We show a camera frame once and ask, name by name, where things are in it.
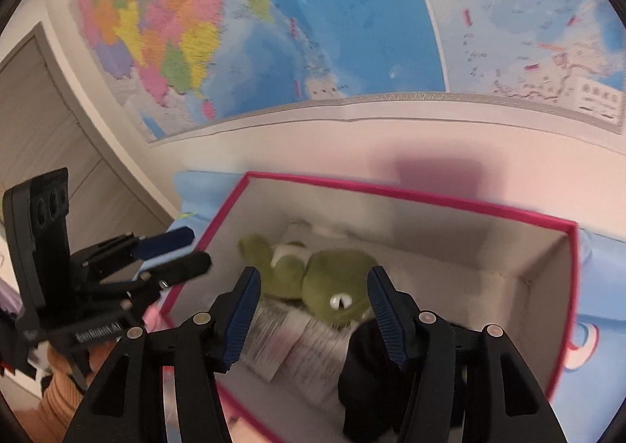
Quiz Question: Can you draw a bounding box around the white printed wipes pack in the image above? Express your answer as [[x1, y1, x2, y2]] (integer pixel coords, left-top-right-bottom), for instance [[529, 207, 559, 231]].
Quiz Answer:
[[286, 221, 350, 240]]

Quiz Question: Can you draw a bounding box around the person's left hand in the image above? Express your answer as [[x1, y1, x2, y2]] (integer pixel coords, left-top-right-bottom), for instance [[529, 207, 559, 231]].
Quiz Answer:
[[47, 341, 117, 394]]

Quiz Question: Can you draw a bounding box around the blue cartoon bed sheet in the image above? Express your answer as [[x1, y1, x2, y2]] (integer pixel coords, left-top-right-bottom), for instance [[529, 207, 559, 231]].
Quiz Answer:
[[159, 171, 625, 442]]

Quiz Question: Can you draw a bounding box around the grey wooden door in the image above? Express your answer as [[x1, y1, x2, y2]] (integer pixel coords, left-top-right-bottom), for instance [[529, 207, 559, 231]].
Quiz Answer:
[[1, 25, 173, 250]]

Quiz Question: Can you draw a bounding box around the colourful wall map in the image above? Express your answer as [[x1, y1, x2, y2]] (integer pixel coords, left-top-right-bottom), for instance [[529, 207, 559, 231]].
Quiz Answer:
[[72, 0, 625, 142]]

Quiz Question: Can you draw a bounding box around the orange sleeve left forearm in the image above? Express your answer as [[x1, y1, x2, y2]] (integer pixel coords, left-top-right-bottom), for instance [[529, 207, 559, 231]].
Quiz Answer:
[[15, 361, 84, 443]]

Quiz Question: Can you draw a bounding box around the pink cardboard box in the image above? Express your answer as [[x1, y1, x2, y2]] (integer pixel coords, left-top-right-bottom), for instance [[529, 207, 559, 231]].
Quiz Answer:
[[161, 172, 579, 442]]

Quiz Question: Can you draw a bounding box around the green frog plush toy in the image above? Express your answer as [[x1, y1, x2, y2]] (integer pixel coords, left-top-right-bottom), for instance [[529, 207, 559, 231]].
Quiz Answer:
[[237, 234, 378, 328]]

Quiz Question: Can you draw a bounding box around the clear barcode sachet pack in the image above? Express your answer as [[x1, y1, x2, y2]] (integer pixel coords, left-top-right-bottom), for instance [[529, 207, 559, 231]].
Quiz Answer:
[[241, 299, 356, 406]]

